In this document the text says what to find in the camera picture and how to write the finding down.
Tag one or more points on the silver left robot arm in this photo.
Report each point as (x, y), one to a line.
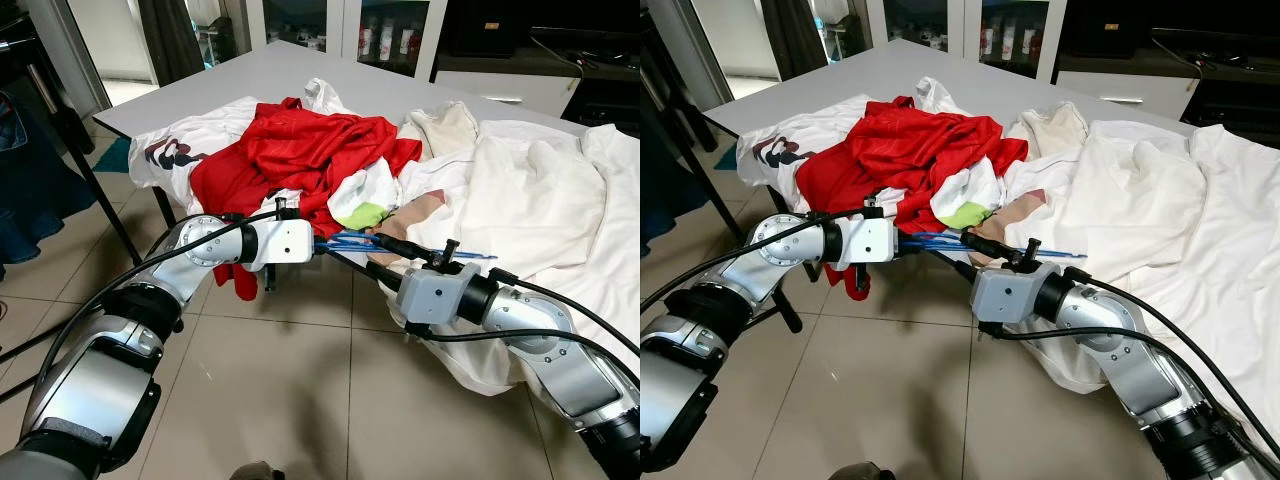
(680, 380)
(90, 380)

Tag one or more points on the red polo shirt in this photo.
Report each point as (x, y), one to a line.
(920, 150)
(320, 150)

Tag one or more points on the beige pink printed garment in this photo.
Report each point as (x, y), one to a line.
(420, 212)
(1030, 212)

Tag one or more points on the white glass door cabinet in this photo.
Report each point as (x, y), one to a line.
(345, 25)
(960, 25)

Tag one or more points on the teal floor mat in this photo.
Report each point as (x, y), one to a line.
(112, 155)

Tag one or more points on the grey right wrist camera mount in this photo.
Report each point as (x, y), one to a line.
(430, 295)
(1005, 297)

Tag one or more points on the blue denim jeans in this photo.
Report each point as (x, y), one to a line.
(40, 190)
(665, 190)

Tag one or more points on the grey curtain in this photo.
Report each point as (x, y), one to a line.
(795, 35)
(170, 40)

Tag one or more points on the large white garment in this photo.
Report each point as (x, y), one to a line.
(1150, 200)
(540, 200)

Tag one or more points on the white table black legs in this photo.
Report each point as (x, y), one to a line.
(860, 75)
(250, 75)

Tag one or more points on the cream crumpled garment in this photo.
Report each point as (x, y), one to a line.
(440, 130)
(1050, 130)

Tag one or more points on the wide white drawer front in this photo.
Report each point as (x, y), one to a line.
(1120, 92)
(500, 90)

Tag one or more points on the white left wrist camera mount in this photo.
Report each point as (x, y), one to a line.
(870, 240)
(285, 242)

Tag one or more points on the dark left robot foot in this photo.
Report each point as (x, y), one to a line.
(258, 472)
(860, 473)

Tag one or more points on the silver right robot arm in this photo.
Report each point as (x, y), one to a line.
(1140, 370)
(560, 370)

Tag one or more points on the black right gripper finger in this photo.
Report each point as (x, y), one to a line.
(968, 272)
(405, 248)
(385, 274)
(990, 246)

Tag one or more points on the white shirt green patch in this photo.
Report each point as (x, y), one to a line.
(365, 185)
(975, 190)

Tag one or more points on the black speaker box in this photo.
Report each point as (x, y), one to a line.
(490, 25)
(1105, 25)

